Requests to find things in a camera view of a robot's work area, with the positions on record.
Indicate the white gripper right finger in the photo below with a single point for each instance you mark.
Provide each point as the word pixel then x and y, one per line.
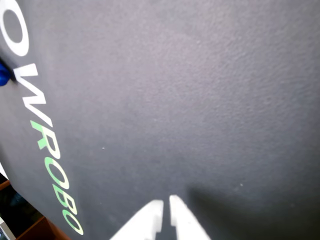
pixel 185 220

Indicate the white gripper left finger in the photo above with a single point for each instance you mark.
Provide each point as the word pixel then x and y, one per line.
pixel 147 220

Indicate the blue Expo marker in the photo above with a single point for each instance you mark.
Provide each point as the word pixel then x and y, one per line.
pixel 3 73

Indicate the grey WOWROBO mat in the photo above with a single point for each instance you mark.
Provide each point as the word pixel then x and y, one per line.
pixel 175 100

